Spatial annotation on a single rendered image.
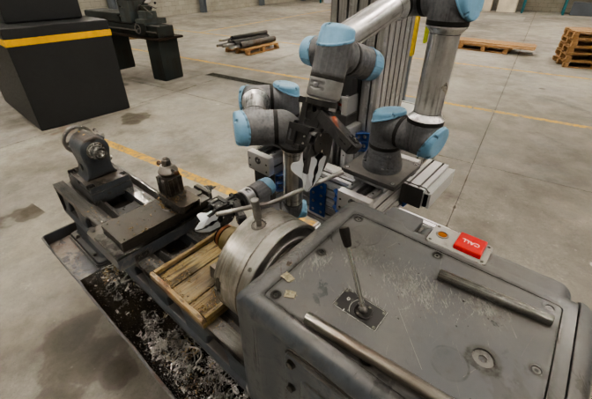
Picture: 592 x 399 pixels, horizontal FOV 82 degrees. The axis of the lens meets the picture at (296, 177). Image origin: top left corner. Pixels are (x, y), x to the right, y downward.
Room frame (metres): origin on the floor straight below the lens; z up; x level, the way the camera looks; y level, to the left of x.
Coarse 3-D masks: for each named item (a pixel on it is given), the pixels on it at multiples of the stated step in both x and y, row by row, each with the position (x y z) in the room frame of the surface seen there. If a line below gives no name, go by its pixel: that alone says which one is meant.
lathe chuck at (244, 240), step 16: (272, 208) 0.80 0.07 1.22; (240, 224) 0.71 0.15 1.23; (272, 224) 0.70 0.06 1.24; (240, 240) 0.66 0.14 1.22; (256, 240) 0.65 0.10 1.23; (224, 256) 0.64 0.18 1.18; (240, 256) 0.62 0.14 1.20; (224, 272) 0.61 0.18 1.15; (240, 272) 0.59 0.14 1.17; (224, 288) 0.60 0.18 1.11; (224, 304) 0.62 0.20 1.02
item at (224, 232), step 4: (220, 228) 0.83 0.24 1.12; (224, 228) 0.83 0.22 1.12; (228, 228) 0.82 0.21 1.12; (232, 228) 0.82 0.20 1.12; (216, 232) 0.82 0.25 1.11; (220, 232) 0.82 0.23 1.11; (224, 232) 0.81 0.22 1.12; (228, 232) 0.81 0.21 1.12; (232, 232) 0.80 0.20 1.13; (216, 236) 0.81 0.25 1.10; (220, 236) 0.80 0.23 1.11; (224, 236) 0.80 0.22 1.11; (228, 236) 0.79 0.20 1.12; (216, 240) 0.81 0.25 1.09; (220, 240) 0.79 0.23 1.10; (224, 240) 0.78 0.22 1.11; (216, 244) 0.81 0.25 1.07; (220, 244) 0.79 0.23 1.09; (224, 244) 0.77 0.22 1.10; (220, 248) 0.79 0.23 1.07
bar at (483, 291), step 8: (440, 272) 0.50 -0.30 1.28; (448, 272) 0.50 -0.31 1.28; (448, 280) 0.48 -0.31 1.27; (456, 280) 0.48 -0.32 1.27; (464, 280) 0.48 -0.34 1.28; (464, 288) 0.47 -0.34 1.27; (472, 288) 0.46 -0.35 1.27; (480, 288) 0.46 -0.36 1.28; (488, 288) 0.46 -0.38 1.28; (480, 296) 0.45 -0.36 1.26; (488, 296) 0.44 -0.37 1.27; (496, 296) 0.44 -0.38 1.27; (504, 296) 0.44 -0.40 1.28; (504, 304) 0.43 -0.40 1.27; (512, 304) 0.42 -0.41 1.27; (520, 304) 0.42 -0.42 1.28; (528, 304) 0.42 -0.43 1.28; (520, 312) 0.41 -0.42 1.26; (528, 312) 0.41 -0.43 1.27; (536, 312) 0.40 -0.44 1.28; (544, 312) 0.40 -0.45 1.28; (536, 320) 0.40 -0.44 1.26; (544, 320) 0.39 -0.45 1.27; (552, 320) 0.39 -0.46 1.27
